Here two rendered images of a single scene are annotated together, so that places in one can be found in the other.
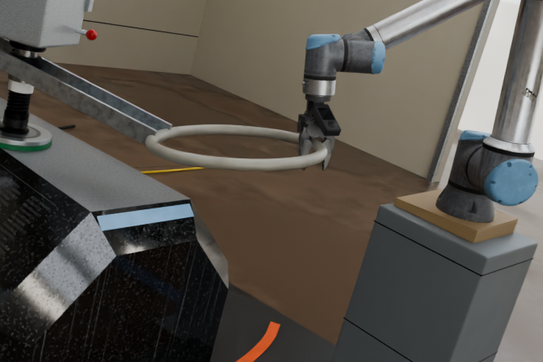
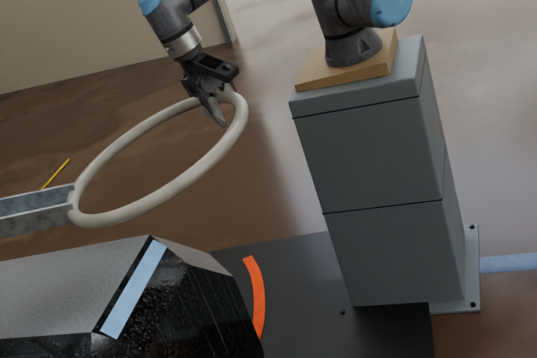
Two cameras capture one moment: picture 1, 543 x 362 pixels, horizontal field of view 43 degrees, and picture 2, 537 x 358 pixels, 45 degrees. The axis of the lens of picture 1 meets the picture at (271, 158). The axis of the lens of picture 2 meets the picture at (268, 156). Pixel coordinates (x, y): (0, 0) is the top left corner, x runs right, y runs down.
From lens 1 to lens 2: 0.46 m
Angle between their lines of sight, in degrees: 18
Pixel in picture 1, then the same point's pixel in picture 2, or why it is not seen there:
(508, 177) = not seen: outside the picture
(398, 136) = not seen: hidden behind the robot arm
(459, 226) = (367, 69)
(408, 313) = (376, 169)
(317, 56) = (164, 14)
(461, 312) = (421, 136)
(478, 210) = (370, 44)
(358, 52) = not seen: outside the picture
